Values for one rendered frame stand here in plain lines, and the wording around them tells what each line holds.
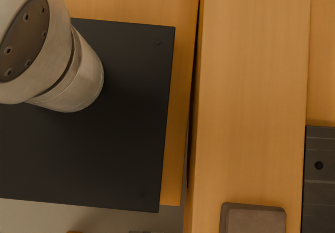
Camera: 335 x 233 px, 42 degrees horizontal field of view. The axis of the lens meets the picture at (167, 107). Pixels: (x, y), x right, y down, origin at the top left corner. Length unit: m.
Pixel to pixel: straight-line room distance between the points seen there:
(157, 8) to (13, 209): 1.07
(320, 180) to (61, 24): 0.39
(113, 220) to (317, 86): 1.02
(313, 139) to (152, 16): 0.27
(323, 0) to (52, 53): 0.41
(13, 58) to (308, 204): 0.43
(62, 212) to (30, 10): 1.28
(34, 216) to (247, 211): 1.08
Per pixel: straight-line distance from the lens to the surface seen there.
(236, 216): 0.54
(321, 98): 0.61
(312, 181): 0.59
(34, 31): 0.28
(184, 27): 0.62
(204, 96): 0.56
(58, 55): 0.35
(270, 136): 0.57
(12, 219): 1.56
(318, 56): 0.62
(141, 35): 0.56
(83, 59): 0.43
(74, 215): 1.51
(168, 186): 0.61
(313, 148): 0.59
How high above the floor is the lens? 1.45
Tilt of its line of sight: 88 degrees down
